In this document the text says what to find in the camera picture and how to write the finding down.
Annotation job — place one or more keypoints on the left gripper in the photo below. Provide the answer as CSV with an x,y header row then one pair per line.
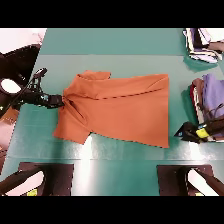
x,y
53,100

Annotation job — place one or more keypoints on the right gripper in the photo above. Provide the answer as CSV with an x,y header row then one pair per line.
x,y
188,132

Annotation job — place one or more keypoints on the orange shirt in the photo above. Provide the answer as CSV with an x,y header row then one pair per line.
x,y
126,113

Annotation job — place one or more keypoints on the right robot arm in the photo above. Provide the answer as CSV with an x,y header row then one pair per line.
x,y
215,126

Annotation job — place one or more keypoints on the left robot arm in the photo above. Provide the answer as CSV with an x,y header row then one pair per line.
x,y
22,60

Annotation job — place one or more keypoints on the red garment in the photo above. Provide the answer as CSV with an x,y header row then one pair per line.
x,y
193,96

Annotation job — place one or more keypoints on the brown garment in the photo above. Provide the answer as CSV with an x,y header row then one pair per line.
x,y
198,87

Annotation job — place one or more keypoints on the purple garment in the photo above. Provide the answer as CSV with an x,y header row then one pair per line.
x,y
213,91

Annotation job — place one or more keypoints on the heap of clothes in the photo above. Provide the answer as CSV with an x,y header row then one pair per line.
x,y
201,46

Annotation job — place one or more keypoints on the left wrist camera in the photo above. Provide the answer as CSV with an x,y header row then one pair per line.
x,y
39,72

